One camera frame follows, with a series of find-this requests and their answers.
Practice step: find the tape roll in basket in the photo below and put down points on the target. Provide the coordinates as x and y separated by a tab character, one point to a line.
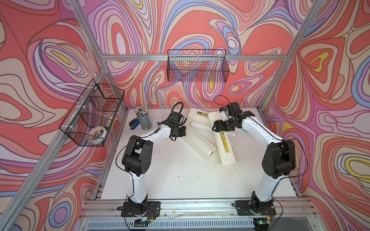
97	135

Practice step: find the wire basket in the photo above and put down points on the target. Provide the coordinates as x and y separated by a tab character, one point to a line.
97	106
197	65

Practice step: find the back wire basket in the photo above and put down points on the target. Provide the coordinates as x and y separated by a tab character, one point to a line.
197	65

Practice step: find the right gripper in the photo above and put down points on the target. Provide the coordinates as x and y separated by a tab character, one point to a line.
221	128

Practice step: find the white wrap dispenser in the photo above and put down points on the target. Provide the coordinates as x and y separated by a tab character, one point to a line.
222	140
202	146

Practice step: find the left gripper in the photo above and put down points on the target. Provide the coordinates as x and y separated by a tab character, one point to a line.
183	128

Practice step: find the pencil cup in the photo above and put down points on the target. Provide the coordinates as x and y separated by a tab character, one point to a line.
143	117

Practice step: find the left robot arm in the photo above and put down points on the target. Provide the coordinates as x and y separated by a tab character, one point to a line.
138	153

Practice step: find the left wire basket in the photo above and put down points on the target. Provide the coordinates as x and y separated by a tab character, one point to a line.
97	106

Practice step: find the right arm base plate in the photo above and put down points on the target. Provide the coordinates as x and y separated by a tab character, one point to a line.
255	208

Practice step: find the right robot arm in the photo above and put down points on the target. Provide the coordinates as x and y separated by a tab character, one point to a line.
279	158

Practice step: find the blue stapler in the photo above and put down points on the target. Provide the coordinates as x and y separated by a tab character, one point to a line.
134	123

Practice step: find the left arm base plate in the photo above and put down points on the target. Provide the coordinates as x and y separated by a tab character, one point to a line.
131	209

